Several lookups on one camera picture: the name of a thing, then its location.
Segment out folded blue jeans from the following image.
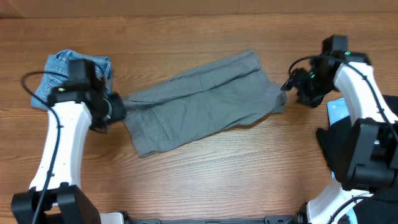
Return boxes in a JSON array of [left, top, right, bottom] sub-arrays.
[[35, 49, 113, 101]]

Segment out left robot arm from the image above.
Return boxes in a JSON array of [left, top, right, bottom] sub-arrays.
[[11, 59, 130, 224]]

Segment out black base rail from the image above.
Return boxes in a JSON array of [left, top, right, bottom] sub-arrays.
[[125, 215, 295, 224]]

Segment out light blue garment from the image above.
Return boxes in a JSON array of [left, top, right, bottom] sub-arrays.
[[326, 98, 349, 125]]

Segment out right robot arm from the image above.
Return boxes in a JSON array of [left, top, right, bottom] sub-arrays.
[[281, 35, 397, 223]]

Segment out grey shorts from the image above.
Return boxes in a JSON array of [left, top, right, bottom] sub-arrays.
[[124, 50, 287, 157]]

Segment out black garment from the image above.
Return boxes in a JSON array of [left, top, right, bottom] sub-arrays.
[[315, 95, 398, 175]]

